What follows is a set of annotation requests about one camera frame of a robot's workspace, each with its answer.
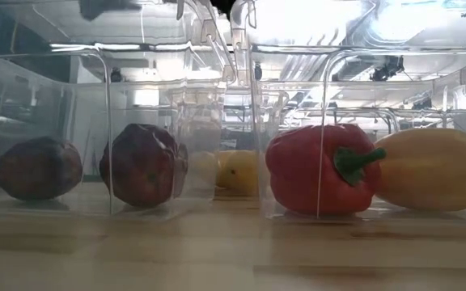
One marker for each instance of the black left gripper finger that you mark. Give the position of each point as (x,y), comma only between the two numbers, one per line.
(223,6)

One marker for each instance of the red bell pepper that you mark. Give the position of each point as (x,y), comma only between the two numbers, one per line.
(310,169)

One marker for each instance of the black ceiling device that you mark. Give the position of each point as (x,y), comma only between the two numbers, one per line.
(387,68)

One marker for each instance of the dark red apple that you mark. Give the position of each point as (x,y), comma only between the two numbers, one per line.
(36,167)
(144,163)

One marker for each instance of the narrow clear plastic container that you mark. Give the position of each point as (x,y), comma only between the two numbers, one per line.
(233,121)

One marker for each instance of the wide clear plastic container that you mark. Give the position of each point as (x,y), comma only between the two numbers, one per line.
(35,101)
(439,101)

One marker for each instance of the yellow fruit with dark spot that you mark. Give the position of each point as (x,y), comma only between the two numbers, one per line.
(239,171)

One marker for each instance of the yellow bell pepper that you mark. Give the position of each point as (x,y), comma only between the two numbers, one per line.
(427,167)

